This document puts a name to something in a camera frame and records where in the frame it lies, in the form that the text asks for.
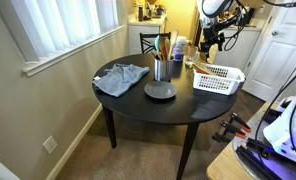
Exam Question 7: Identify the dark grey plate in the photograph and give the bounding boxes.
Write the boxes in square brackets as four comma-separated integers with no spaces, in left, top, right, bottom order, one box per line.
[144,80,178,100]

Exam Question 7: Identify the white kitchen cabinet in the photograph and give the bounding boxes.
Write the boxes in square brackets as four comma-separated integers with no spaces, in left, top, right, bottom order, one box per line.
[127,14,167,56]

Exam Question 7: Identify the blue cloth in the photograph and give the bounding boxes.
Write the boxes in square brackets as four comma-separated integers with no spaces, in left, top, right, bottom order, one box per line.
[92,63,151,98]

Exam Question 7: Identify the red-handled wooden utensil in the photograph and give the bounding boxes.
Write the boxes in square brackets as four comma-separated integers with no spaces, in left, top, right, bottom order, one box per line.
[161,45,169,62]

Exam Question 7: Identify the white vertical blinds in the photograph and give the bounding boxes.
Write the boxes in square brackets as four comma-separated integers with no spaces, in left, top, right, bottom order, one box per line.
[0,0,120,63]

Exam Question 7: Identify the teal spatula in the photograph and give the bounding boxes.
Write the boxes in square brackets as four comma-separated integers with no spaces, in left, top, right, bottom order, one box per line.
[153,34,163,61]

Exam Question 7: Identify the white wall outlet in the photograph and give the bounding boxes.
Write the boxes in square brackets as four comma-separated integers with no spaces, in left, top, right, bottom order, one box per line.
[42,135,58,155]

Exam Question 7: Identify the white plastic basket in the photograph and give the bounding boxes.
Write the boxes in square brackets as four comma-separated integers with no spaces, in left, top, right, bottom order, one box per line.
[192,63,247,96]

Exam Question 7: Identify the black metal chair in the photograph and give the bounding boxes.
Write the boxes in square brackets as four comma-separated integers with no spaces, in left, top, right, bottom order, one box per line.
[139,31,172,55]

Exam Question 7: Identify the wooden workbench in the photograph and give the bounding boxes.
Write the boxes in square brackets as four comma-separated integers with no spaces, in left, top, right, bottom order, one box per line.
[206,101,296,180]

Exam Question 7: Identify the pale wooden spoon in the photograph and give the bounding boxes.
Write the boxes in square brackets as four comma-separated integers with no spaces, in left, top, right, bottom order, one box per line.
[196,62,219,77]

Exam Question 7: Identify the white panel door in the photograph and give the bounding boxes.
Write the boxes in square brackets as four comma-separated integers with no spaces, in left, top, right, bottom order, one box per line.
[241,0,296,103]

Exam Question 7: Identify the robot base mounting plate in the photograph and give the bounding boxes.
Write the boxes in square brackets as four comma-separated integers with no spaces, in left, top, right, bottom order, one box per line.
[232,109,296,180]

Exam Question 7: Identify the white window sill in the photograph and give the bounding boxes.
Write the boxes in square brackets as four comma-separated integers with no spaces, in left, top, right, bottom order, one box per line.
[21,24,126,78]

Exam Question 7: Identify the black orange clamp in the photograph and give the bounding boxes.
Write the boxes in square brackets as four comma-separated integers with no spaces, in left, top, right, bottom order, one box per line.
[220,120,248,140]
[211,132,232,144]
[229,112,252,133]

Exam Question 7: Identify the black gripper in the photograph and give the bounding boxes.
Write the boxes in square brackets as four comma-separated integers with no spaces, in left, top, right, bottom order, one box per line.
[199,25,227,54]

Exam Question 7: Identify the slotted wooden fork spoon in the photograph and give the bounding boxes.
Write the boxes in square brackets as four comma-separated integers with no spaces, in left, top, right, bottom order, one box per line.
[191,61,209,73]

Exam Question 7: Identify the flat wooden spatula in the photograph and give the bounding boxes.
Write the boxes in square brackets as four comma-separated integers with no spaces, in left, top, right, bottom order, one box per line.
[167,29,179,61]

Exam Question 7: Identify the round black table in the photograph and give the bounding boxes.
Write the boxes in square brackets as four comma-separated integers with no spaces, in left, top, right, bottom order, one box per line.
[91,53,244,180]

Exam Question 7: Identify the dark bottle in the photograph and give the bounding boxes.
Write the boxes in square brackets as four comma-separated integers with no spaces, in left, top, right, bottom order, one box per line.
[137,4,145,23]

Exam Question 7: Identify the white canister blue label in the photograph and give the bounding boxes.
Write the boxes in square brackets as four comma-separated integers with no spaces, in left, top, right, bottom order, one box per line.
[172,35,188,62]

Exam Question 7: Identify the clear glass mug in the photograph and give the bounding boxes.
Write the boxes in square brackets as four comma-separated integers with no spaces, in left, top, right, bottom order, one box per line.
[184,45,200,67]

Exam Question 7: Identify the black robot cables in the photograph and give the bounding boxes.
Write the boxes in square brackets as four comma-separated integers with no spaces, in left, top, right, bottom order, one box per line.
[254,49,296,164]

